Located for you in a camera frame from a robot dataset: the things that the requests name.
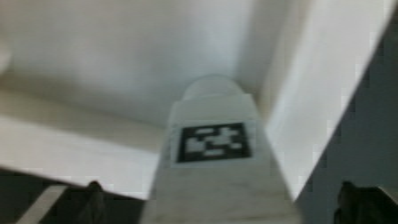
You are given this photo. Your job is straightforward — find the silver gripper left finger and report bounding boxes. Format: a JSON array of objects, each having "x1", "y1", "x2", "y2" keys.
[{"x1": 15, "y1": 181, "x2": 109, "y2": 224}]

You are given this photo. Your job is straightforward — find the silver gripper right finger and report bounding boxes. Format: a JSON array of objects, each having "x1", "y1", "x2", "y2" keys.
[{"x1": 334, "y1": 181, "x2": 398, "y2": 224}]

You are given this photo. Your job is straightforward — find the white table leg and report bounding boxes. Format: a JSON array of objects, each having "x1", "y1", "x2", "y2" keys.
[{"x1": 139, "y1": 75, "x2": 302, "y2": 224}]

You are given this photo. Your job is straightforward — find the white square table top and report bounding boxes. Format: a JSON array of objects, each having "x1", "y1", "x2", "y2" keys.
[{"x1": 0, "y1": 0, "x2": 398, "y2": 197}]

